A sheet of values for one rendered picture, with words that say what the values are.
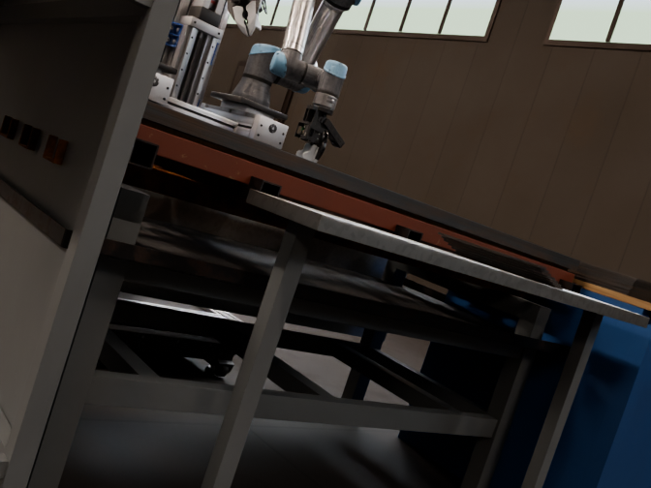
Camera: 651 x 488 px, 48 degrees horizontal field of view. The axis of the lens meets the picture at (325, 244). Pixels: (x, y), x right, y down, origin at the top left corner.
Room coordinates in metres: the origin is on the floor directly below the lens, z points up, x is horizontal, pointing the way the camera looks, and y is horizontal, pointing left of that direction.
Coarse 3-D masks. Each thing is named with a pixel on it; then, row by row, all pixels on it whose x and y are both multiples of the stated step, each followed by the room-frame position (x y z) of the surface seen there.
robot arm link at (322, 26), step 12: (324, 0) 2.61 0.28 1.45; (336, 0) 2.58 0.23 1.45; (348, 0) 2.59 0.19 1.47; (360, 0) 2.59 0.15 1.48; (324, 12) 2.64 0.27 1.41; (336, 12) 2.63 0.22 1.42; (312, 24) 2.69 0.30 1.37; (324, 24) 2.66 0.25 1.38; (312, 36) 2.70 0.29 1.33; (324, 36) 2.70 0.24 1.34; (312, 48) 2.73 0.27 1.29; (312, 60) 2.77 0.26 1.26; (288, 84) 2.82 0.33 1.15
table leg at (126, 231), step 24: (120, 216) 1.41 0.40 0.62; (120, 240) 1.42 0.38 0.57; (96, 264) 1.40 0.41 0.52; (120, 264) 1.43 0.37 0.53; (96, 288) 1.41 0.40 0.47; (120, 288) 1.44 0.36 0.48; (96, 312) 1.41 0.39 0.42; (96, 336) 1.42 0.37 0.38; (72, 360) 1.40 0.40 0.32; (96, 360) 1.43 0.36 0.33; (72, 384) 1.41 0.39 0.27; (72, 408) 1.42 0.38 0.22; (48, 432) 1.40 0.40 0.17; (72, 432) 1.43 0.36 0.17; (48, 456) 1.41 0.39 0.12; (48, 480) 1.42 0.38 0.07
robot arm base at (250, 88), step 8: (240, 80) 2.78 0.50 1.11; (248, 80) 2.75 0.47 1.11; (256, 80) 2.75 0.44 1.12; (264, 80) 2.76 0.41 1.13; (240, 88) 2.75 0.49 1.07; (248, 88) 2.75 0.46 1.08; (256, 88) 2.75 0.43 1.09; (264, 88) 2.77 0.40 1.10; (240, 96) 2.74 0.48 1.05; (248, 96) 2.73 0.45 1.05; (256, 96) 2.74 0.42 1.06; (264, 96) 2.76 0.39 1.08; (264, 104) 2.77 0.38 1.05
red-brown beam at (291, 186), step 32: (160, 128) 1.45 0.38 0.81; (192, 160) 1.47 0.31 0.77; (224, 160) 1.51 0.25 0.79; (256, 160) 1.59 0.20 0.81; (288, 192) 1.62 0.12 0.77; (320, 192) 1.67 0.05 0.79; (352, 192) 1.76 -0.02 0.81; (384, 224) 1.80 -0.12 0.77; (416, 224) 1.87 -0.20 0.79; (512, 256) 2.12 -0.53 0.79
